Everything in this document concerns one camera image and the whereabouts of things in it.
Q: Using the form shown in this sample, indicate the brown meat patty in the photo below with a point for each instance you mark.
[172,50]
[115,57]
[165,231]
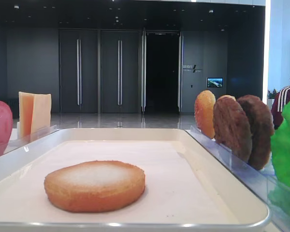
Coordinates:
[262,128]
[232,128]

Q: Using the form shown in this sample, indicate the brown meat patty behind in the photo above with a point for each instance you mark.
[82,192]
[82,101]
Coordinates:
[262,128]

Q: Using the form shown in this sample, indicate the toasted bun slice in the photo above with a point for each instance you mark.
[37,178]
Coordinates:
[203,112]

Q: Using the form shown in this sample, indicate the pale orange cheese slice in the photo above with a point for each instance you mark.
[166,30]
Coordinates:
[41,114]

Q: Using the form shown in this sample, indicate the green lettuce leaf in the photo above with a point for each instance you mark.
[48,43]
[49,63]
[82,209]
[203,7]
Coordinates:
[280,146]

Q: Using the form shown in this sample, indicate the person in maroon jacket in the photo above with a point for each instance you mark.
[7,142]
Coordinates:
[281,99]

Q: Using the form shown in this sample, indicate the toasted bread slice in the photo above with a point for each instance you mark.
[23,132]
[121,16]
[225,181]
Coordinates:
[95,186]

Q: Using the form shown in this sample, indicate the white metal tray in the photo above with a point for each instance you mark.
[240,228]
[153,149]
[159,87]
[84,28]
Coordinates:
[187,188]

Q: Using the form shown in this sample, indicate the clear acrylic rack right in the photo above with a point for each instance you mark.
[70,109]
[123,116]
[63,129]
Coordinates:
[263,183]

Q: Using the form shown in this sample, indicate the wall monitor screen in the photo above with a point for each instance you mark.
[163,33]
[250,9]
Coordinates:
[214,82]

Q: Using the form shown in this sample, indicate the clear acrylic cheese holder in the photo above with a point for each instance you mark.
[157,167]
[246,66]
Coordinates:
[16,141]

